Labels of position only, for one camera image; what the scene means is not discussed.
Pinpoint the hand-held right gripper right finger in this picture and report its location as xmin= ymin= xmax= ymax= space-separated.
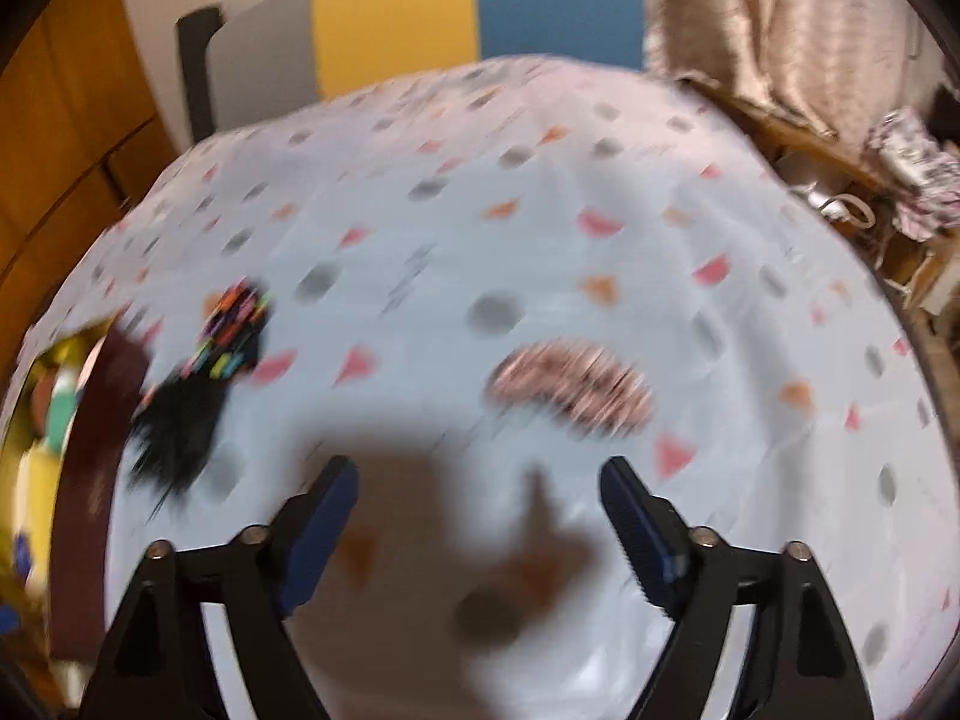
xmin=599 ymin=455 xmax=875 ymax=720

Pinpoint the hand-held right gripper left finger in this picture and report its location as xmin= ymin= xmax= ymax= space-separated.
xmin=79 ymin=455 xmax=360 ymax=720

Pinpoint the pink striped fabric piece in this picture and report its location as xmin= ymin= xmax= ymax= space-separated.
xmin=486 ymin=340 xmax=655 ymax=434

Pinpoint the gold box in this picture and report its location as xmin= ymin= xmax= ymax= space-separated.
xmin=0 ymin=319 xmax=113 ymax=700

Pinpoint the dark brown box lid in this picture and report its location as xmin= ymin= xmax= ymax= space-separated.
xmin=49 ymin=330 xmax=155 ymax=665

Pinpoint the mint green white small item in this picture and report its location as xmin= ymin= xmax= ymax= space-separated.
xmin=41 ymin=382 xmax=80 ymax=452

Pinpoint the white tablecloth with coloured shapes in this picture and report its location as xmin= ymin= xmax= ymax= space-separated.
xmin=0 ymin=52 xmax=940 ymax=720

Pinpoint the floral printed cloth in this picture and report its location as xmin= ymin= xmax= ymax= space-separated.
xmin=870 ymin=109 xmax=960 ymax=241

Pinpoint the grey yellow blue upholstered chair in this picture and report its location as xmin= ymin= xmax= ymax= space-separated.
xmin=176 ymin=0 xmax=647 ymax=145

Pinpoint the white cable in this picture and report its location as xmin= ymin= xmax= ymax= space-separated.
xmin=802 ymin=191 xmax=875 ymax=230

